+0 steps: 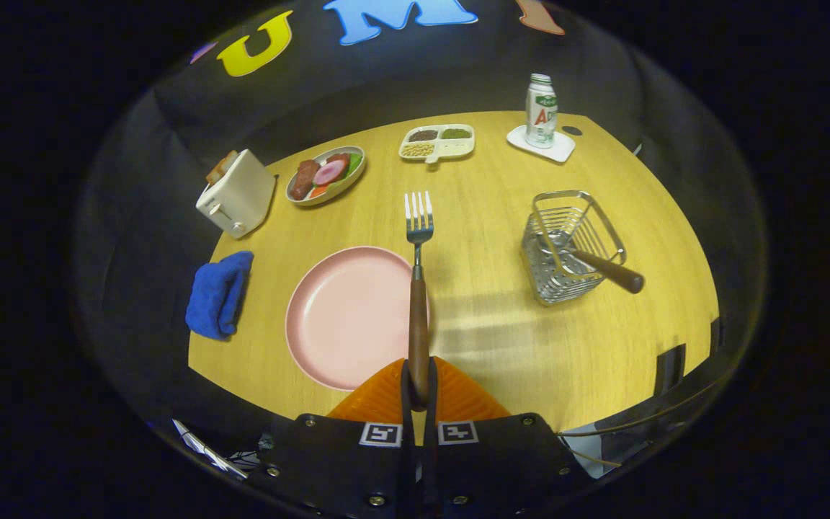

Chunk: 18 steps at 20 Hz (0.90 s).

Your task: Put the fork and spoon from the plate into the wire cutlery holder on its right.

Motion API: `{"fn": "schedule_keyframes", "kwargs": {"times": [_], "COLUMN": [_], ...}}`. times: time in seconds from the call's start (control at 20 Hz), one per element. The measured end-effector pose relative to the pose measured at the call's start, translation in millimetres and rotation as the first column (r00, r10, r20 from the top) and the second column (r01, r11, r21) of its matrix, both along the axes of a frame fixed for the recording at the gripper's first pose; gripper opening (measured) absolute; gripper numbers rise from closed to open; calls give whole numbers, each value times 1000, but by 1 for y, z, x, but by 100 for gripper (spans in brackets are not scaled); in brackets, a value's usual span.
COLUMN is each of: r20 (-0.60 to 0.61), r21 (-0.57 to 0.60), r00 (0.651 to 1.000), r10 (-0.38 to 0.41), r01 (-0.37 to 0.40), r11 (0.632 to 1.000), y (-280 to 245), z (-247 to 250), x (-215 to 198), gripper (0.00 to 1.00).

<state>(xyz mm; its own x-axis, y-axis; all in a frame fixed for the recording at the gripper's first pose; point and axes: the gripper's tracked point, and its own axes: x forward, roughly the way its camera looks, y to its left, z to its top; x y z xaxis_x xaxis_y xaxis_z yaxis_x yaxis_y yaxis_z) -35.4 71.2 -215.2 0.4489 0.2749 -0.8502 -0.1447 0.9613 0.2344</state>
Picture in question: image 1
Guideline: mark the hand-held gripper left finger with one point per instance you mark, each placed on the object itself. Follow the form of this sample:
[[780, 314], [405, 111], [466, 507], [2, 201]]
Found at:
[[406, 389]]

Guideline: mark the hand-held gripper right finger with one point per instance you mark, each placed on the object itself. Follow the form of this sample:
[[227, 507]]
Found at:
[[434, 393]]

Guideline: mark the pink round plate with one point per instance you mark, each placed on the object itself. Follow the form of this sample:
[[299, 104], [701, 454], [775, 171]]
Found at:
[[343, 317]]

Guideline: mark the grey food bowl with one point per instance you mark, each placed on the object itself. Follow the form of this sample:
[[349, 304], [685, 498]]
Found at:
[[343, 189]]

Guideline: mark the blue folded cloth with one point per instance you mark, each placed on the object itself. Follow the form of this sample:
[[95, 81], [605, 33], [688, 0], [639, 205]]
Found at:
[[217, 295]]

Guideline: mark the orange carrot slice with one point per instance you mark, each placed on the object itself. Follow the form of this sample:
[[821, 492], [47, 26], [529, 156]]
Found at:
[[318, 192]]

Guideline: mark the pink ham slice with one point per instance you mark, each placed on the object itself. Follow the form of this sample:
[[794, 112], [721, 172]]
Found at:
[[329, 171]]

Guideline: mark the green lettuce leaf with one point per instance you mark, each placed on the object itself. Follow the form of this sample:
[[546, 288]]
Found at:
[[354, 163]]

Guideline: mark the brown meat piece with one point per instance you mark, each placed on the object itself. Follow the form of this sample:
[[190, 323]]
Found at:
[[305, 179]]

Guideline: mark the black table clamp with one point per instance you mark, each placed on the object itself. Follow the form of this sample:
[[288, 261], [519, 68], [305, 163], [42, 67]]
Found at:
[[671, 367], [716, 335]]

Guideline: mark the pile of yellow soybeans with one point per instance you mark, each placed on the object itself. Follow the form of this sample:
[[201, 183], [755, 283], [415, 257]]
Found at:
[[417, 149]]

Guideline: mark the white divided dish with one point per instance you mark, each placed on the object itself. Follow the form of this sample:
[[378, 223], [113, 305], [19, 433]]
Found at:
[[457, 149]]

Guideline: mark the cream white toaster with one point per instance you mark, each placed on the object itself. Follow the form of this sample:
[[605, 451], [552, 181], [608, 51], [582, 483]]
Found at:
[[242, 194]]

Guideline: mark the pile of dark red beans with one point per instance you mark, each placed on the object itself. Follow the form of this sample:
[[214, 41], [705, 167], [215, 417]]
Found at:
[[423, 135]]

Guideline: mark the pile of green beans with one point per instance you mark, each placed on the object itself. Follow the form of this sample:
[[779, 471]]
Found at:
[[455, 133]]

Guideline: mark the white square coaster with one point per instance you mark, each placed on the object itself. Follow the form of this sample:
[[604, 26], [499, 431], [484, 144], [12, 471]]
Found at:
[[560, 150]]

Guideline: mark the toasted bread slices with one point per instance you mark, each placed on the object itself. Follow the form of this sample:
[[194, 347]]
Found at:
[[220, 167]]

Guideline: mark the dark round table grommet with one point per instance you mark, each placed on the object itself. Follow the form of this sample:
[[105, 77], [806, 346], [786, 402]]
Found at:
[[572, 131]]

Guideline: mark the white drink bottle green label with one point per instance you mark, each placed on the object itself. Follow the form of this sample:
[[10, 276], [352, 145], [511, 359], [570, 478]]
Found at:
[[541, 115]]

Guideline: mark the black backdrop cloth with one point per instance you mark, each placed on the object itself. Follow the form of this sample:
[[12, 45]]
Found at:
[[674, 144]]

